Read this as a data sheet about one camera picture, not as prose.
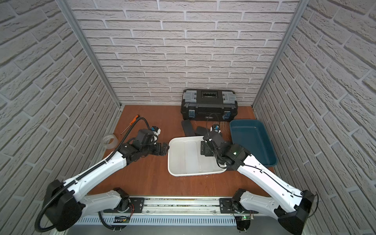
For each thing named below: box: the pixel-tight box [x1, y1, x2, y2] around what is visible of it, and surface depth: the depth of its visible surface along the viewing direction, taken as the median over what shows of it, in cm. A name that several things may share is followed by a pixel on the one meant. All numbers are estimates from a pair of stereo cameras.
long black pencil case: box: [181, 119, 196, 137], surface depth 105 cm
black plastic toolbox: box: [180, 88, 238, 122], surface depth 103 cm
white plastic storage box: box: [167, 136, 227, 177], surface depth 87 cm
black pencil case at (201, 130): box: [194, 125, 211, 137], surface depth 102 cm
